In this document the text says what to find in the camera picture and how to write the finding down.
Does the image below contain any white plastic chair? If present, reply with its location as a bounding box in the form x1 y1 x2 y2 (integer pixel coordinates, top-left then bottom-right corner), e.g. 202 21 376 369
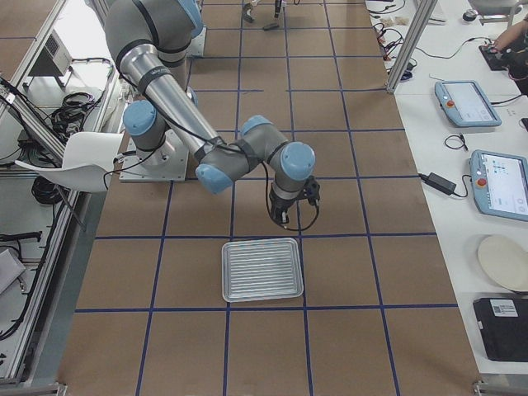
15 131 124 193

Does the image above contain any aluminium frame post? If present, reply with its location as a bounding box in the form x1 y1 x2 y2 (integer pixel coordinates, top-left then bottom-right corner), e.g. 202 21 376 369
386 0 437 94

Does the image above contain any brown paper table cover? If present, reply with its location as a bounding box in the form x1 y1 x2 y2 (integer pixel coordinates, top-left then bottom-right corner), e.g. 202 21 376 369
58 1 478 395

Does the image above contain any far blue teach pendant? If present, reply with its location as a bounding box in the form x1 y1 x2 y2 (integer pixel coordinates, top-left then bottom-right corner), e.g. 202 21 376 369
434 80 502 128

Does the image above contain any blue teach pendant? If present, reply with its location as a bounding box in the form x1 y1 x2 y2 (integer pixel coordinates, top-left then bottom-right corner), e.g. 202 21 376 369
434 80 502 128
469 150 527 221

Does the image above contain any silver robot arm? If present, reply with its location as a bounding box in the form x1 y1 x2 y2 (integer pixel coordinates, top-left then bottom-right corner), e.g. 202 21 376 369
104 1 320 227

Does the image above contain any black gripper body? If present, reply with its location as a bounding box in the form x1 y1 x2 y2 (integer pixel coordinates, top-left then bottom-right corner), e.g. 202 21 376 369
269 190 299 219

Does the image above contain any olive green brake shoe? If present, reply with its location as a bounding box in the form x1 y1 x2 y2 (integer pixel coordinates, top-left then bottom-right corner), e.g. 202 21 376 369
242 3 255 23

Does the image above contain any near blue teach pendant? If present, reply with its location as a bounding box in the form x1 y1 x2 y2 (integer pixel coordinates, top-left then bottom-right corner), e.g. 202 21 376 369
469 150 527 221

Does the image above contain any silver ribbed metal tray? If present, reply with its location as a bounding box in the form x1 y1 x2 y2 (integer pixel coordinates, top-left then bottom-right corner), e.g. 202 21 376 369
221 238 304 303

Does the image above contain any black tablet case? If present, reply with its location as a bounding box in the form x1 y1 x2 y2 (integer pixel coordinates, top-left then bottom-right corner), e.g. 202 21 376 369
473 298 527 362

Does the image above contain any black power adapter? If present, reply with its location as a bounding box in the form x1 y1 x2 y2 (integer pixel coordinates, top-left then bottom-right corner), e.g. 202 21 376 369
418 172 456 196

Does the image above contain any beige round plate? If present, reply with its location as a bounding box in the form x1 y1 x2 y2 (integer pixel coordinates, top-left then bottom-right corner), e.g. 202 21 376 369
478 235 527 295

